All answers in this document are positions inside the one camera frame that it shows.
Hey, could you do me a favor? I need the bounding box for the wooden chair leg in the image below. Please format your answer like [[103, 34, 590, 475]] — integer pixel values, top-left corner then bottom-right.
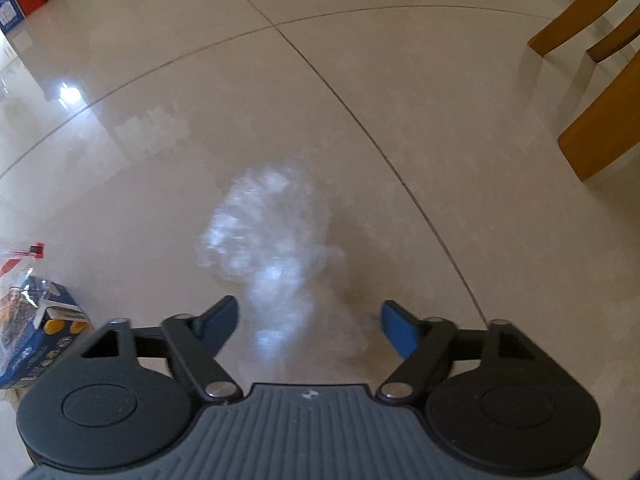
[[527, 0, 633, 58], [557, 54, 640, 183], [586, 7, 640, 63]]

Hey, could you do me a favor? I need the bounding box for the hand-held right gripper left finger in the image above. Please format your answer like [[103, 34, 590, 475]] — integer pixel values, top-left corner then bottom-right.
[[80, 295, 246, 404]]

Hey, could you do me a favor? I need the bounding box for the clear plastic wrap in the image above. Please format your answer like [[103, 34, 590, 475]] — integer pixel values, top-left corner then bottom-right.
[[195, 160, 371, 361]]

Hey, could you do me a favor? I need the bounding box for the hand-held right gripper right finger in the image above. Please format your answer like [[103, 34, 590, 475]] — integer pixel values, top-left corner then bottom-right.
[[375, 300, 538, 404]]

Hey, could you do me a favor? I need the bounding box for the colourful snack wrapper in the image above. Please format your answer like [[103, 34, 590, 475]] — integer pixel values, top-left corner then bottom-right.
[[0, 280, 94, 391]]

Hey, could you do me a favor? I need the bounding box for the blue cardboard box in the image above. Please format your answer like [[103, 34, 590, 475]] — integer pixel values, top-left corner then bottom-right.
[[0, 0, 27, 33]]

